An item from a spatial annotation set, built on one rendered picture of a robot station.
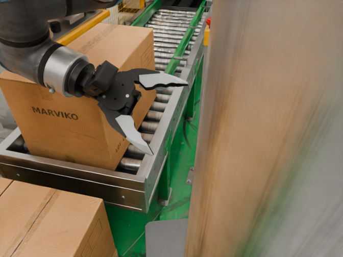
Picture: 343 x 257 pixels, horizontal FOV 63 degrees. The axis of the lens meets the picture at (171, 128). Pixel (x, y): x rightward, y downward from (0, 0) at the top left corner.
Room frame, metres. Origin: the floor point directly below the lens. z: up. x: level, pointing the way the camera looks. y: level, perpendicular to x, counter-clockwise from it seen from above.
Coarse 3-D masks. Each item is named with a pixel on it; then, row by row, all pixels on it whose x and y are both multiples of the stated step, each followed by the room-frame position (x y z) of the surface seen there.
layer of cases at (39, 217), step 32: (0, 192) 0.69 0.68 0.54; (32, 192) 0.69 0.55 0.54; (64, 192) 0.69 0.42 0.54; (0, 224) 0.55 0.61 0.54; (32, 224) 0.55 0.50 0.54; (64, 224) 0.55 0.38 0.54; (96, 224) 0.58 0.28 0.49; (0, 256) 0.43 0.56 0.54; (32, 256) 0.43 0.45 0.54; (64, 256) 0.43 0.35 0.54; (96, 256) 0.53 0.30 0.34
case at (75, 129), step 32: (96, 32) 1.30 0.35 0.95; (128, 32) 1.30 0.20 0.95; (96, 64) 0.98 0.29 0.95; (128, 64) 1.04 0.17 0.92; (32, 96) 0.85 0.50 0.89; (64, 96) 0.81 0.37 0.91; (32, 128) 0.87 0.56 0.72; (64, 128) 0.83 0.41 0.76; (96, 128) 0.79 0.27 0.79; (64, 160) 0.84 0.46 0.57; (96, 160) 0.80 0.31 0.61
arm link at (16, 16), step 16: (0, 0) 0.44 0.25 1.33; (16, 0) 0.45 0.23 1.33; (32, 0) 0.47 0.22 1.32; (48, 0) 0.48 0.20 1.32; (64, 0) 0.50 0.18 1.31; (0, 16) 0.45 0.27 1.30; (16, 16) 0.45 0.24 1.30; (32, 16) 0.47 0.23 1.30; (48, 16) 0.49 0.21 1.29; (0, 32) 0.46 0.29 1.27; (16, 32) 0.46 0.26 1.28; (32, 32) 0.47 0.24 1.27; (48, 32) 0.51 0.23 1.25
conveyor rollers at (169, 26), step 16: (160, 16) 2.76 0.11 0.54; (176, 16) 2.74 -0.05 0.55; (192, 16) 2.78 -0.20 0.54; (160, 32) 2.39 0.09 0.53; (176, 32) 2.36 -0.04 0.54; (160, 48) 2.02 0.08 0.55; (176, 48) 2.07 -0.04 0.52; (160, 64) 1.76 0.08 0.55; (160, 96) 1.37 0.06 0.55; (144, 128) 1.10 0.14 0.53; (128, 160) 0.86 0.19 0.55
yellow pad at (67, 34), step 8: (88, 16) 0.94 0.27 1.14; (96, 16) 0.95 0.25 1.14; (104, 16) 0.98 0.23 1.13; (56, 24) 0.80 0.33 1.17; (64, 24) 0.86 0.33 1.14; (72, 24) 0.86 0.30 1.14; (80, 24) 0.87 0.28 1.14; (88, 24) 0.88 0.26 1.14; (56, 32) 0.80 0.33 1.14; (64, 32) 0.80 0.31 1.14; (72, 32) 0.81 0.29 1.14; (80, 32) 0.83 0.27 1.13; (56, 40) 0.75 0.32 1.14; (64, 40) 0.76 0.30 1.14; (72, 40) 0.79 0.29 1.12
